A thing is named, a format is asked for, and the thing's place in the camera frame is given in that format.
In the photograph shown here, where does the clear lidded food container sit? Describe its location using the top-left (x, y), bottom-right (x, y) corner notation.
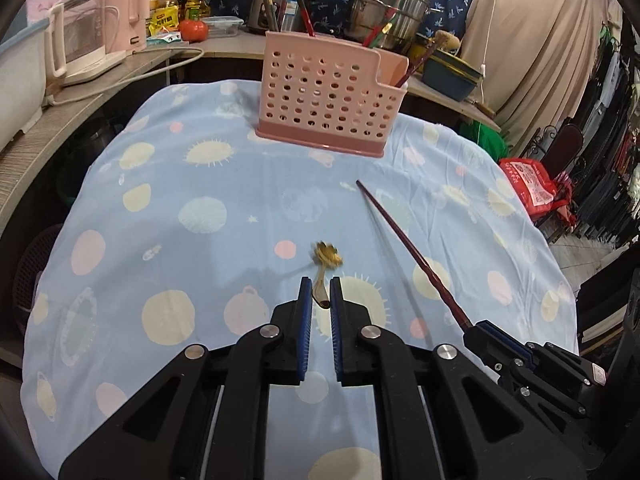
top-left (200, 16), bottom-right (245, 39)

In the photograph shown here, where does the yellow snack packet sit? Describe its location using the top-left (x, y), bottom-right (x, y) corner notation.
top-left (149, 5), bottom-right (181, 34)

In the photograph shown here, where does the green cloth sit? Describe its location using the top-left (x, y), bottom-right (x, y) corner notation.
top-left (460, 120), bottom-right (512, 162)

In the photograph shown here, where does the beige curtain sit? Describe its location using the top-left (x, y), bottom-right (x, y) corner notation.
top-left (440, 0), bottom-right (608, 156)

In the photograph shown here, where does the light blue dotted tablecloth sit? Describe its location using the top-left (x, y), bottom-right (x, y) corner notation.
top-left (20, 79), bottom-right (581, 480)

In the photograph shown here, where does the black iron chair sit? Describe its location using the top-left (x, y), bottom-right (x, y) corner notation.
top-left (520, 117), bottom-right (587, 172)

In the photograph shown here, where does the red plastic bag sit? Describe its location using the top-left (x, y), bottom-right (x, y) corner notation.
top-left (499, 157), bottom-right (559, 221)

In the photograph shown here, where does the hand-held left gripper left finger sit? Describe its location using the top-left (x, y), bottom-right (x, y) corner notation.
top-left (59, 276), bottom-right (315, 480)

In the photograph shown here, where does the dark plastic basket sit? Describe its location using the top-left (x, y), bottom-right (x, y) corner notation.
top-left (12, 225), bottom-right (66, 317)

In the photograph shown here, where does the white plastic tub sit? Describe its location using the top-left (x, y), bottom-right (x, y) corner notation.
top-left (0, 15), bottom-right (51, 151)

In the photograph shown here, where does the green chopstick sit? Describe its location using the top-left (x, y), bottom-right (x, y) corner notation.
top-left (370, 10), bottom-right (401, 50)

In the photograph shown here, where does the pink perforated utensil basket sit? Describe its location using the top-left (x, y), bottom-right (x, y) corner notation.
top-left (254, 30), bottom-right (410, 158)

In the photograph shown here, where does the wooden handled brush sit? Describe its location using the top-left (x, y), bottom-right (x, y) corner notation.
top-left (470, 97), bottom-right (499, 119)

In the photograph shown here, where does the white hanging cable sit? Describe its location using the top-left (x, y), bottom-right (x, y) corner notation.
top-left (476, 0), bottom-right (502, 111)

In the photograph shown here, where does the white kettle power cable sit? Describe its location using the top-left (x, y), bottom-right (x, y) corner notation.
top-left (47, 47), bottom-right (206, 107)

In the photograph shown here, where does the tan loofah sponge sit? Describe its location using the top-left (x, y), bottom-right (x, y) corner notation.
top-left (432, 30), bottom-right (461, 52)

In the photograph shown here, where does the white glass kettle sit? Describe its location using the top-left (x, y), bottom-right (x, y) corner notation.
top-left (45, 0), bottom-right (128, 86)

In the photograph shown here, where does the rack of dark clothes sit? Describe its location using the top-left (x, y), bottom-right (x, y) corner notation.
top-left (575, 10), bottom-right (640, 251)

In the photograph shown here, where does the maroon chopstick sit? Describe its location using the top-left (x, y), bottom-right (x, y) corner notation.
top-left (396, 35), bottom-right (441, 88)
top-left (356, 179), bottom-right (475, 330)

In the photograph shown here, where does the red chopstick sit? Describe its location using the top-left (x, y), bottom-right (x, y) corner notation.
top-left (290, 0), bottom-right (316, 38)
top-left (361, 20), bottom-right (388, 49)

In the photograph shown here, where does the teal packet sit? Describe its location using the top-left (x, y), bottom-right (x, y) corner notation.
top-left (147, 30), bottom-right (184, 47)

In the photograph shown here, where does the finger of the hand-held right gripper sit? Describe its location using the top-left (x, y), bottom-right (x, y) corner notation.
top-left (474, 320), bottom-right (537, 362)
top-left (463, 329), bottom-right (517, 387)

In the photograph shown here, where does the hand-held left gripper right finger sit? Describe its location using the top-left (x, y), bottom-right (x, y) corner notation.
top-left (329, 276), bottom-right (588, 480)

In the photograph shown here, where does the orange tomato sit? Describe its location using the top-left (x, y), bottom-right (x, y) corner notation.
top-left (179, 19), bottom-right (210, 43)

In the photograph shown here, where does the pink electric kettle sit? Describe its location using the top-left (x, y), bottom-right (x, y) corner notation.
top-left (102, 0), bottom-right (153, 56)

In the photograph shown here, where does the gold spoon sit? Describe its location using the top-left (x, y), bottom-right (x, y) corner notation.
top-left (311, 241), bottom-right (345, 309)

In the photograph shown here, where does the blue plastic basin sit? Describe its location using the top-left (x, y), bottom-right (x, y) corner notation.
top-left (421, 55), bottom-right (483, 102)

